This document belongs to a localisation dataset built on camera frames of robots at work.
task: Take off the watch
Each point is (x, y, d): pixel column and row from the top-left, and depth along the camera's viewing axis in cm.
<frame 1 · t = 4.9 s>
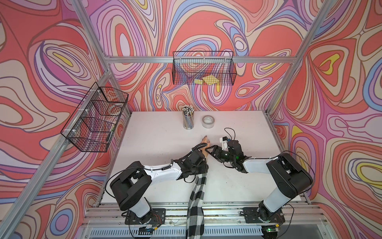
left hand: (209, 169, 85), fingers open
right hand: (208, 155, 90), fingers open
metal pencil cup: (188, 111, 98), point 19 cm above the table

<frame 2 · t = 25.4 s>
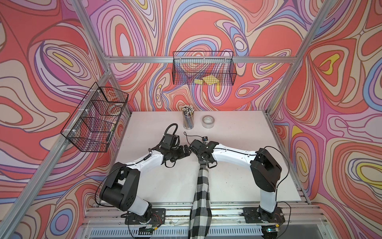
left hand: (188, 154, 89), fingers open
right hand: (207, 161, 89), fingers closed
the named things where they were.

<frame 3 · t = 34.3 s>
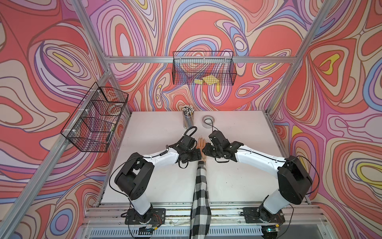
left hand: (199, 157, 90), fingers open
right hand: (204, 154, 86), fingers open
the named things where they were.

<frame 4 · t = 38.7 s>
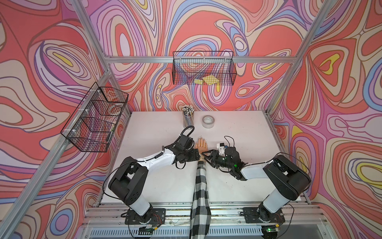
left hand: (197, 157, 88), fingers open
right hand: (202, 159, 86), fingers open
the named things where they were.

